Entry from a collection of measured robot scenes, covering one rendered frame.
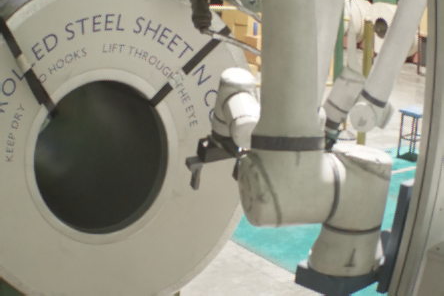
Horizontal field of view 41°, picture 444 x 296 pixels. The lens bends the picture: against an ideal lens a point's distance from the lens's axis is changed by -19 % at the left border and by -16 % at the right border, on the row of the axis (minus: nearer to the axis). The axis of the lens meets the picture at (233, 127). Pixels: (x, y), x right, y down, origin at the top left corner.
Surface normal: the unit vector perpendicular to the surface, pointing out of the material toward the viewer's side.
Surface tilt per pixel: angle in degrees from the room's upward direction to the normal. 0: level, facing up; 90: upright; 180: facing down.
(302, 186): 80
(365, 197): 90
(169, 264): 90
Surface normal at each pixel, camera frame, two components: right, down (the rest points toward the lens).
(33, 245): 0.54, 0.22
